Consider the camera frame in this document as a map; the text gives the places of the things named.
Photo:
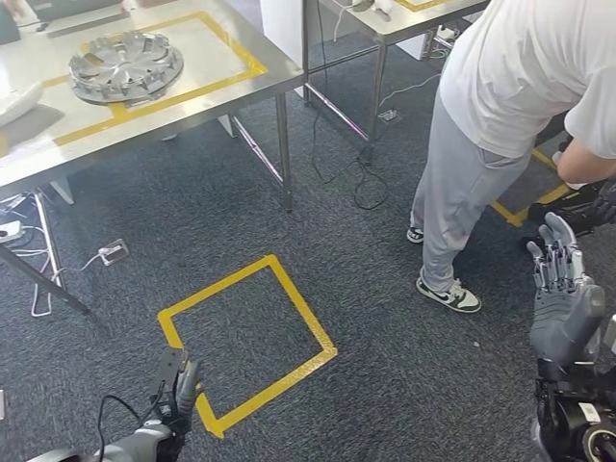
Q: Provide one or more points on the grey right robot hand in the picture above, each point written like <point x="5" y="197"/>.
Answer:
<point x="565" y="319"/>

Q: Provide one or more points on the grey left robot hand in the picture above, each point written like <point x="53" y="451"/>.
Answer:
<point x="187" y="395"/>

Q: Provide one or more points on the white plastic shell part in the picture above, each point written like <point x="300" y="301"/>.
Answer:
<point x="16" y="105"/>

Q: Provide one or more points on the person's forearm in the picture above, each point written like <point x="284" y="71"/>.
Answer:
<point x="582" y="169"/>

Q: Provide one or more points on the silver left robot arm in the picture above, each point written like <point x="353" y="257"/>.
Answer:
<point x="134" y="443"/>

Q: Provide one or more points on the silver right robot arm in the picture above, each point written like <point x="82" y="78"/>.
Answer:
<point x="577" y="414"/>

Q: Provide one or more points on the steel workbench table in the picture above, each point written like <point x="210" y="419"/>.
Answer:
<point x="217" y="70"/>

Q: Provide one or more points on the yellow floor tape square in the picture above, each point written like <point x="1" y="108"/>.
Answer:
<point x="517" y="217"/>
<point x="308" y="325"/>

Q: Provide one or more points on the steel floor socket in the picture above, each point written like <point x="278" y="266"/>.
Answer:
<point x="388" y="115"/>
<point x="114" y="252"/>

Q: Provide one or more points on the person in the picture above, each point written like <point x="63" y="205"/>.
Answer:
<point x="505" y="76"/>

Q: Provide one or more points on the white power strip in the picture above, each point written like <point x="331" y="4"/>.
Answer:
<point x="10" y="231"/>

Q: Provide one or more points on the grey wheel cover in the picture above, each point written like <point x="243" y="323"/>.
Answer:
<point x="125" y="67"/>

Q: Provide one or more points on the steel side table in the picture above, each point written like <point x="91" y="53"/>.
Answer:
<point x="385" y="22"/>

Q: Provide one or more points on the flat grey bar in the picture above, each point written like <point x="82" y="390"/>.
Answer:
<point x="87" y="24"/>

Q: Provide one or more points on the black left wrist camera bracket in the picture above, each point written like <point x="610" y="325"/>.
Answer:
<point x="168" y="370"/>

